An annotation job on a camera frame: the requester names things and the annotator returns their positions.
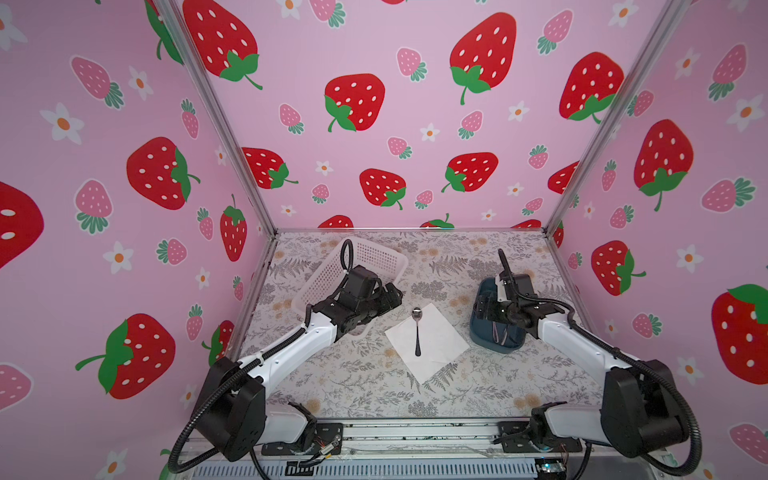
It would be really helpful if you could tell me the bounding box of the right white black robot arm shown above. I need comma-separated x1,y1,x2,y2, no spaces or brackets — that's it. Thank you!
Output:
470,251,703,477

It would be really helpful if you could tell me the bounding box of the silver spoon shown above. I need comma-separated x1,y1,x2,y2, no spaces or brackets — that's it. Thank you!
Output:
411,307,423,357

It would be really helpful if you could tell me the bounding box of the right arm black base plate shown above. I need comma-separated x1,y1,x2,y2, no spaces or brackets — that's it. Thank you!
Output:
492,420,583,454

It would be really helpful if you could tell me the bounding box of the white paper napkin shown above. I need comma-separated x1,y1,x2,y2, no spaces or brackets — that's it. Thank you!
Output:
385,303,469,384

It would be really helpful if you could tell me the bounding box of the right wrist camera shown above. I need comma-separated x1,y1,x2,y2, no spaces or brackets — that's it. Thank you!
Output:
505,274,536,299

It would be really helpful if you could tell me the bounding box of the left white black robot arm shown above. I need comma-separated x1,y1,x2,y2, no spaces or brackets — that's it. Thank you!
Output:
167,237,407,474

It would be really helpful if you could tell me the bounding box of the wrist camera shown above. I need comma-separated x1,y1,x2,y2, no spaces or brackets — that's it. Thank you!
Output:
505,274,536,299
343,265,381,300

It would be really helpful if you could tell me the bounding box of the aluminium frame rail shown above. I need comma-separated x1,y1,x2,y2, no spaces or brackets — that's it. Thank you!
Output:
182,417,664,479

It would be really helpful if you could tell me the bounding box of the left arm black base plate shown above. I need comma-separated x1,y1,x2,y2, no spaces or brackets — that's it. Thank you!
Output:
257,422,344,456

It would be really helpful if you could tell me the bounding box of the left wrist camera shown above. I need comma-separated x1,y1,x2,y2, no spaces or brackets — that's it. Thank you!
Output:
343,265,381,300

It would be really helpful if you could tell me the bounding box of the dark teal plastic bin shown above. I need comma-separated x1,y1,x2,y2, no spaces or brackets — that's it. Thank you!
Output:
469,277,526,354

